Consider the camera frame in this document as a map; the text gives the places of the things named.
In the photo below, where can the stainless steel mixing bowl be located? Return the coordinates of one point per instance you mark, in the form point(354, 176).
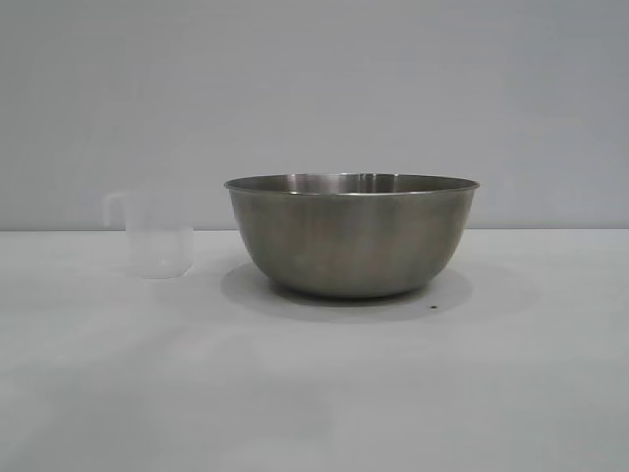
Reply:
point(351, 236)

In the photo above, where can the translucent plastic measuring cup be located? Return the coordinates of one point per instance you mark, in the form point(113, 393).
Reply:
point(157, 236)

